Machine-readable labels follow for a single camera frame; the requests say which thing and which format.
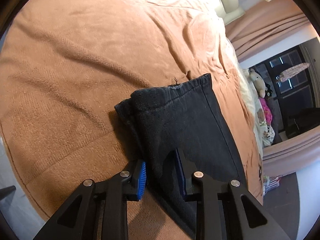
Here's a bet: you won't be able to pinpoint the floral hanging garment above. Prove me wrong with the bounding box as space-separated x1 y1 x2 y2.
279 62 310 82

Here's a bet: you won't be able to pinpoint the orange blanket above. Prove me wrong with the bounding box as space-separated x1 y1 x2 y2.
0 0 264 221

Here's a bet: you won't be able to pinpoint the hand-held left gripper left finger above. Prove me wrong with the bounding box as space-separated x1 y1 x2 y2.
32 160 147 240

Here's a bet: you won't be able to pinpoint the black pants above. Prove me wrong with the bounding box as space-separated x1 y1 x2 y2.
114 73 248 240

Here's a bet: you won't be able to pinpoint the black plush toy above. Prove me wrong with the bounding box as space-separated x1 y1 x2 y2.
264 82 274 98

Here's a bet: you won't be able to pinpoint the dark window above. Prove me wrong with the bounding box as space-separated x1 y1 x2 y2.
250 42 320 140

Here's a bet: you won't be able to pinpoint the cream bed sheet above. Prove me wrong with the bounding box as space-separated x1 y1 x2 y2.
226 37 263 155

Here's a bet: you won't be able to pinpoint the pink curtain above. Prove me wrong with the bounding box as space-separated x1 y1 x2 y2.
262 130 320 178
225 0 319 63

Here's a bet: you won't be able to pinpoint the pink fluffy cloth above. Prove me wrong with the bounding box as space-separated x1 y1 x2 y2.
259 97 273 125

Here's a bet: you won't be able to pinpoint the cream padded bed headboard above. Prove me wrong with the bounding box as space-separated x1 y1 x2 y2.
214 0 245 25

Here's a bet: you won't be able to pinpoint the white black-spotted cloth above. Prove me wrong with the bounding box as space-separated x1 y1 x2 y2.
261 124 275 147

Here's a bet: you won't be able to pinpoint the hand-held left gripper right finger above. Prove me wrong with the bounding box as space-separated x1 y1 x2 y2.
174 147 292 240

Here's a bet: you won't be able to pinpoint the grey plush toy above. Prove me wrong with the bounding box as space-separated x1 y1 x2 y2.
247 68 266 98

